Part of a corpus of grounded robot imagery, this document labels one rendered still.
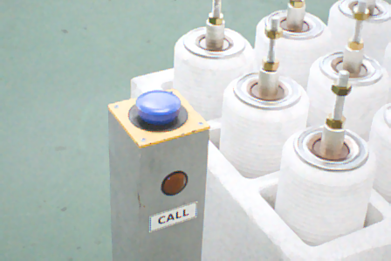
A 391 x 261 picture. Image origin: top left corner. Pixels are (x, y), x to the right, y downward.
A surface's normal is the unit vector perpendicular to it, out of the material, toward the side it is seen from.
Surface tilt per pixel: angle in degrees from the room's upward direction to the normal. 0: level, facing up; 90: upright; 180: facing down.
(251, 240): 90
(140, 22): 0
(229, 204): 90
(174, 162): 90
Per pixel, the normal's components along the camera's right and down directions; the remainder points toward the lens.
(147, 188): 0.48, 0.51
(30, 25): 0.04, -0.83
